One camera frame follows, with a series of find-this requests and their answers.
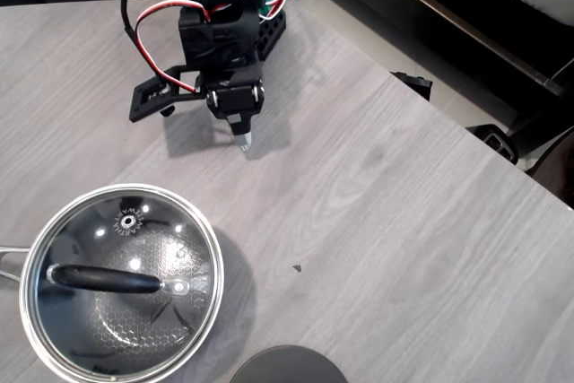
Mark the dark furniture frame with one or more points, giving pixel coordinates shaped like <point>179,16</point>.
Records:
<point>448,20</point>

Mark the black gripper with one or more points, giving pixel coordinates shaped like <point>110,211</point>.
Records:
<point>234,99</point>

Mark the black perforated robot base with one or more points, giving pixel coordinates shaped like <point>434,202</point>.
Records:
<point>271,37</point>

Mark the black metal pot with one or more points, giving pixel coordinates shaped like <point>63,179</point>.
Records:
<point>42,362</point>

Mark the dark brown rounded object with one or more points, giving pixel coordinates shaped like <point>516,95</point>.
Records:
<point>553,167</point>

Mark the dark round disc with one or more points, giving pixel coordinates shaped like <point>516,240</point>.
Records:
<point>287,367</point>

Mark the large black table clamp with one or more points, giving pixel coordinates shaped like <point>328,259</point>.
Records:
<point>495,143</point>

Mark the small black table clamp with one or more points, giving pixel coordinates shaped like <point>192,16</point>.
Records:
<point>412,84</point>

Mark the black camera bracket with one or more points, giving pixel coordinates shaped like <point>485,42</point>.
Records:
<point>143,102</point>

